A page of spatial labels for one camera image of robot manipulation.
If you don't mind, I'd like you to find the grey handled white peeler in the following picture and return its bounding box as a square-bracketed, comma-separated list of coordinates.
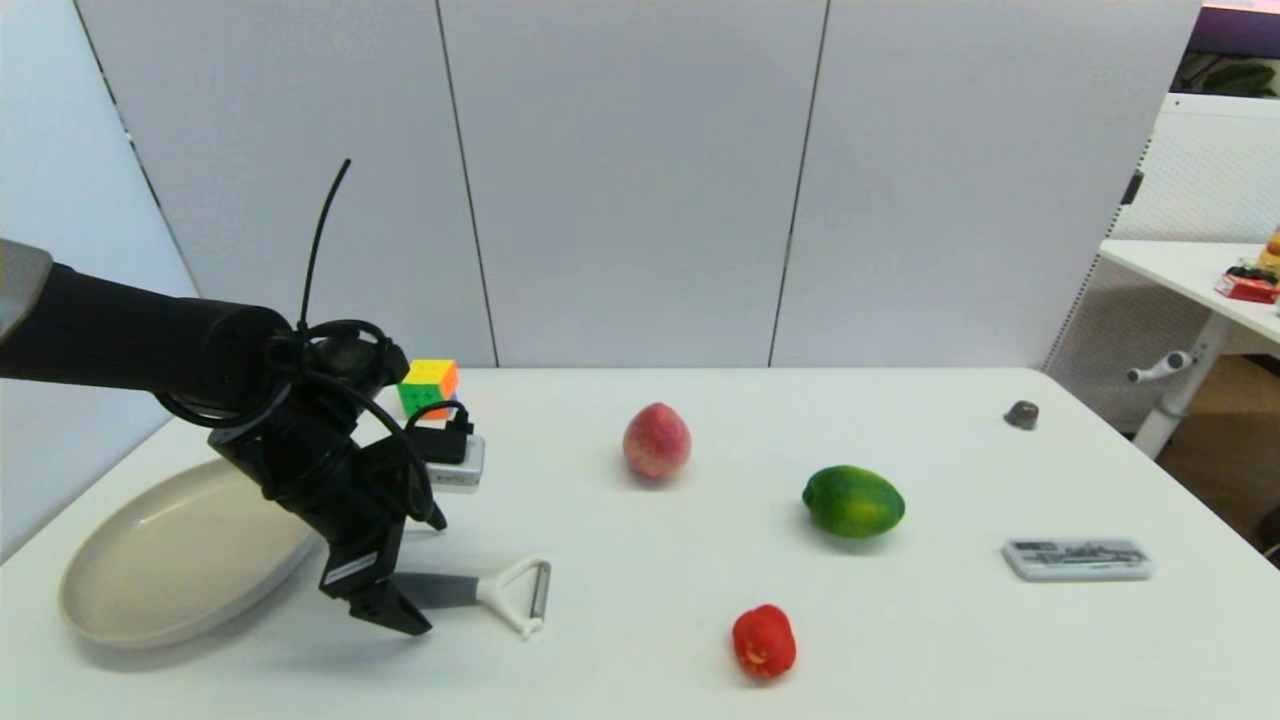
[393, 556, 553, 639]

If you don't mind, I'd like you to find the multicoloured puzzle cube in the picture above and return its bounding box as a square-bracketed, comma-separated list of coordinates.
[397, 359, 461, 421]

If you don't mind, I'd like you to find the beige oval plate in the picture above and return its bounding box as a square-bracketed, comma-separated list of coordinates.
[58, 458, 326, 651]

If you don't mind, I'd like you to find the pink peach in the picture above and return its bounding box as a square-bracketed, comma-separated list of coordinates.
[622, 402, 693, 485]

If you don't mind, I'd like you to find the red tomato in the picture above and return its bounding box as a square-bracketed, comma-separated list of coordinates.
[731, 603, 798, 681]

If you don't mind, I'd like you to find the green lime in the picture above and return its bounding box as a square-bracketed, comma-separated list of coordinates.
[802, 464, 907, 539]

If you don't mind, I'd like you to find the grey rectangular printed case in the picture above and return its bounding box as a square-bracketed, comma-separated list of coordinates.
[1002, 537, 1154, 583]

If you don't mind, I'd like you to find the white background desk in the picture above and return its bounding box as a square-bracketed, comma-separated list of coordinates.
[1097, 240, 1280, 459]

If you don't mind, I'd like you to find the red box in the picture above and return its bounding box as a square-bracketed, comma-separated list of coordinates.
[1212, 273, 1280, 305]

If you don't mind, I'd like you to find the white perforated partition panel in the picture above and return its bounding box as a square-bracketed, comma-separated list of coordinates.
[1040, 93, 1280, 436]

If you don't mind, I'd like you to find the green plant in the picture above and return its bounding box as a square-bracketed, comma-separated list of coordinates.
[1175, 56, 1280, 99]

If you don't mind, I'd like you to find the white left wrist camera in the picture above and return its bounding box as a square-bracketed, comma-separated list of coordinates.
[425, 433, 487, 495]

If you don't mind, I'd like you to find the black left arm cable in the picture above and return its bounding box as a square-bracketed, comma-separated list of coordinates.
[155, 158, 476, 531]

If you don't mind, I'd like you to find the white desk crank handle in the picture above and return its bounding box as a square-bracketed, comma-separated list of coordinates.
[1125, 350, 1193, 385]

